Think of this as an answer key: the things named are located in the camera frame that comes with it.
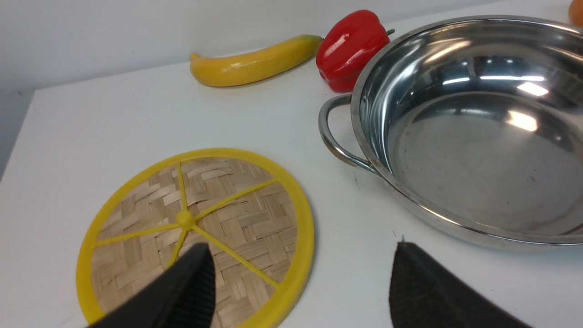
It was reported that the red bell pepper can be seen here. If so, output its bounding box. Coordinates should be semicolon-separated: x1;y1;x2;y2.
315;9;395;93

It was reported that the yellow banana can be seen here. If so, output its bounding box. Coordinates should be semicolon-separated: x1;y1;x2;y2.
190;35;323;87

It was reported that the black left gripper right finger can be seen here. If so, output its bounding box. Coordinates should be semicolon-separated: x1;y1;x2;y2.
388;241;527;328

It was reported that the woven bamboo steamer lid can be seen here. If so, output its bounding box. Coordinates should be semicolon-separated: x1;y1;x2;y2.
76;148;315;328

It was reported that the brown potato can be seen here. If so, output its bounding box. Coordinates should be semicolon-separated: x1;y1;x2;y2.
568;0;583;27

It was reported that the stainless steel pot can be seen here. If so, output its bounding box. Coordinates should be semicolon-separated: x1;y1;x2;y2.
318;15;583;249

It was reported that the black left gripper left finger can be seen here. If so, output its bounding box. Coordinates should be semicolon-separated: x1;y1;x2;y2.
90;243;216;328

